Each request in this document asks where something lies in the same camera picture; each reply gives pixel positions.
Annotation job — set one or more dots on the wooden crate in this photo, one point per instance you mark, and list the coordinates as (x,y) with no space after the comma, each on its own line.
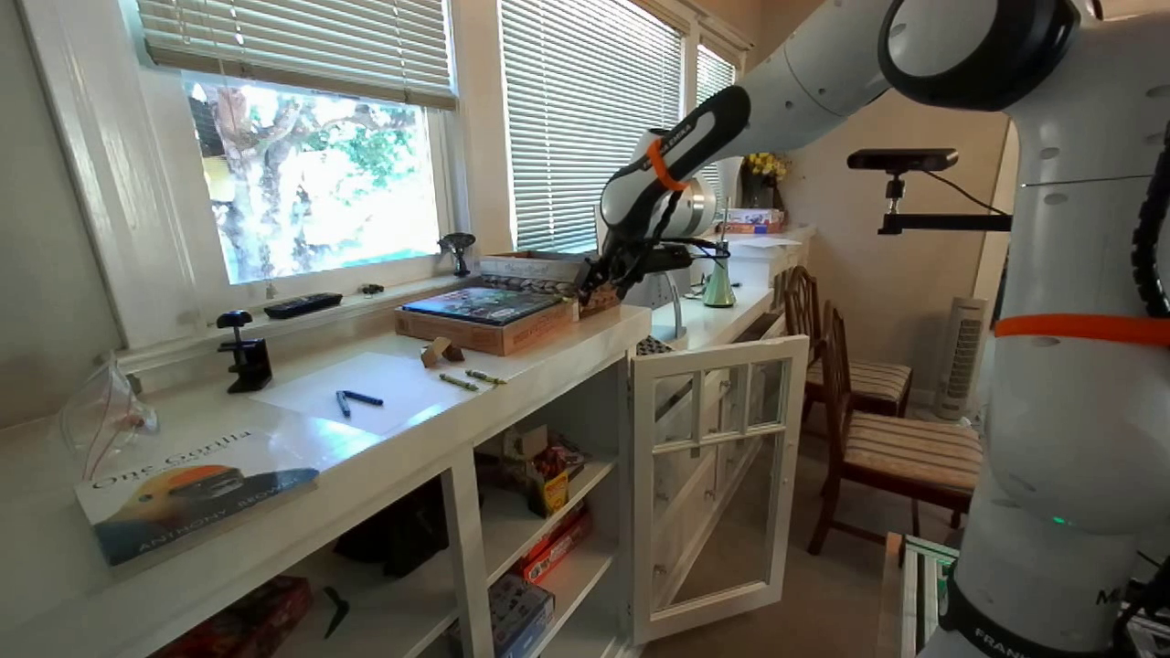
(525,275)

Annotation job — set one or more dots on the white shelf cabinet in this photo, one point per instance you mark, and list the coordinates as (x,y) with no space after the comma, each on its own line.
(468,551)

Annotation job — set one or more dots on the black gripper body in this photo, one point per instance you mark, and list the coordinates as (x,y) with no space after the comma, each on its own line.
(645,264)

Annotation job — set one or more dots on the white paned cabinet door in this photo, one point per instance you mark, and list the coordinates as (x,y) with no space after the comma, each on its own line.
(645,513)

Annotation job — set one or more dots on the brown shelf item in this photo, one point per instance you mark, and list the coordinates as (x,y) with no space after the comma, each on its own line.
(251,623)

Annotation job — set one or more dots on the small pale cardboard box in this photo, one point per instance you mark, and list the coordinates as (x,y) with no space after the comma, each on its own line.
(525,440)

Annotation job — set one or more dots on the black remote control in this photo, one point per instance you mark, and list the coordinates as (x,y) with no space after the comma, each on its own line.
(300,305)

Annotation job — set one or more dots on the white tower heater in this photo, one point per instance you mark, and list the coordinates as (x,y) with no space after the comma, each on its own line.
(958,353)

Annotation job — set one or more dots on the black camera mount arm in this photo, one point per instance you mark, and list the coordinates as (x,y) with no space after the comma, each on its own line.
(952,225)

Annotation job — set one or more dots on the large sunset cover book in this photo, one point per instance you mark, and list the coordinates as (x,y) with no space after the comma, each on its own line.
(194,500)

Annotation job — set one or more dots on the blue box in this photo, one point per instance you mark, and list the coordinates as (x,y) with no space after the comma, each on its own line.
(517,615)

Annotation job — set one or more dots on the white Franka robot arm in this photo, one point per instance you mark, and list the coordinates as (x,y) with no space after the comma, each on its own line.
(1074,463)

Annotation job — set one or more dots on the wooden chair striped seat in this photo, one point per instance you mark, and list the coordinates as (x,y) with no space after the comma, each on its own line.
(880,384)
(908,451)

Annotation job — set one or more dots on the black stereo camera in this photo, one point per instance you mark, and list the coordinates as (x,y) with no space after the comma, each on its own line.
(902,159)

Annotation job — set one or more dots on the green bottle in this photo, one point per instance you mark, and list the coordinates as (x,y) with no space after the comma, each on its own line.
(718,289)

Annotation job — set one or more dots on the yellow-green crayon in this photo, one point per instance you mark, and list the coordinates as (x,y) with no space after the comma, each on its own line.
(489,377)

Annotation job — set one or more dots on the orange cardboard game box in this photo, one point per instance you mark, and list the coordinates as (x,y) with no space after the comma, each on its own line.
(489,337)

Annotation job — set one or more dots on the wide white window blind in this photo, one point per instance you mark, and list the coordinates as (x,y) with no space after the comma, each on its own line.
(305,49)

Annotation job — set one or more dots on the small black sill object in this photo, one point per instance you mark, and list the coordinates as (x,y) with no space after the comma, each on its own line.
(372,289)

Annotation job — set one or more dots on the dark colourful cover book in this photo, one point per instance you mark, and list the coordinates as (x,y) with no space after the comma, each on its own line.
(481,305)

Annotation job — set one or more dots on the dark bag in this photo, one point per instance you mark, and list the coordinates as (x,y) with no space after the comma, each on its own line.
(397,535)

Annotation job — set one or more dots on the clear plastic bag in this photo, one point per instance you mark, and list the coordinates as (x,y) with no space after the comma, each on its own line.
(105,414)

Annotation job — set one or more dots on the white paper sheet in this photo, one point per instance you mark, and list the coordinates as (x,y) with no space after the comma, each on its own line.
(413,381)

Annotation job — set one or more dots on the yellow flowers in vase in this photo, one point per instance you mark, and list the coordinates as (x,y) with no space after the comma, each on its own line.
(762,177)

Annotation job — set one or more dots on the tall white window blind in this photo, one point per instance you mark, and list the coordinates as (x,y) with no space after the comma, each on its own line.
(573,97)

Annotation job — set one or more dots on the small black tool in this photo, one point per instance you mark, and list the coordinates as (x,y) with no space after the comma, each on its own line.
(333,608)

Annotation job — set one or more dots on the black clamp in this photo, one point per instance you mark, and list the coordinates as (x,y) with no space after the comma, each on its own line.
(251,365)

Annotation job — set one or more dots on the yellow red game box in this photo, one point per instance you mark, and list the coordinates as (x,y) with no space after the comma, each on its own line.
(552,479)

